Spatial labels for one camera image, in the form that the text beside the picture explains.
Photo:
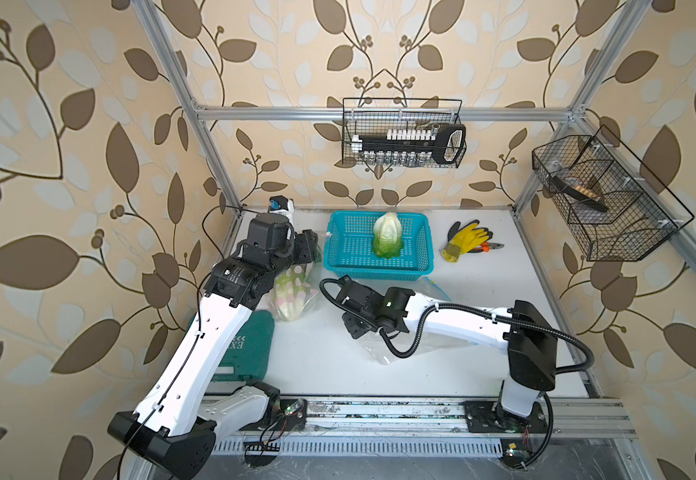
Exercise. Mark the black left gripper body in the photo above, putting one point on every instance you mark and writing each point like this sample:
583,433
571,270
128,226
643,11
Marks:
303,250

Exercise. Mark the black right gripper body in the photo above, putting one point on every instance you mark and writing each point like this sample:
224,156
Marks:
358,324

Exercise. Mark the clear plastic bag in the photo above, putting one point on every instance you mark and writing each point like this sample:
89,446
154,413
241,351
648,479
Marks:
377,350

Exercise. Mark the clear pink-dotted zipper bag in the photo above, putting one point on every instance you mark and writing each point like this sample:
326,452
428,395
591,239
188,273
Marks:
295,292

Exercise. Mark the pale chinese cabbage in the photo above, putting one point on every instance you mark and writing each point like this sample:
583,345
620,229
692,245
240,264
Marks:
388,242

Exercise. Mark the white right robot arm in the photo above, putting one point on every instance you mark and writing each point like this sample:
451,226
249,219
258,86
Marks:
402,316

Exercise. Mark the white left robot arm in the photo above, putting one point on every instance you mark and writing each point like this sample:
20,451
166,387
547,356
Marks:
167,428

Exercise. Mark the teal plastic basket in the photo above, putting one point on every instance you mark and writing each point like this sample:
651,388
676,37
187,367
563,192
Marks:
348,249

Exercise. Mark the yellow black work glove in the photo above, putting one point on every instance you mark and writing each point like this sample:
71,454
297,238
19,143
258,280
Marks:
464,239

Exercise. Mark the green plastic tool case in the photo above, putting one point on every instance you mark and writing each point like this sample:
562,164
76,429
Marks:
247,358

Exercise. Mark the black socket bit holder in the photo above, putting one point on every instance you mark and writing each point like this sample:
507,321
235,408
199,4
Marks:
439,145

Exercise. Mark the black brush in basket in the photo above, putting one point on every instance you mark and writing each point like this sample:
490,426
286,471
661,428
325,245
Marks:
580,194

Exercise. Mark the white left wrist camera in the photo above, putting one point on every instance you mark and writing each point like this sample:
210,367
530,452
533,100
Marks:
283,206

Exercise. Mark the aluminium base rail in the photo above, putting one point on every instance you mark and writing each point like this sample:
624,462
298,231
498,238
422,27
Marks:
427,427

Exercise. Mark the red handled pliers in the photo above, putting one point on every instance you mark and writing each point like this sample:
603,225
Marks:
489,246

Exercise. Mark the black wire basket back wall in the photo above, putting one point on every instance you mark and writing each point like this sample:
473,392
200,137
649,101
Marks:
369,115

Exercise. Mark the black wire basket wall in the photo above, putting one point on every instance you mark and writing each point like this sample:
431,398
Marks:
643,212
369,115

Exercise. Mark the black wire basket right wall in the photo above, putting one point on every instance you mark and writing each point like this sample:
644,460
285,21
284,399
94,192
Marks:
643,212

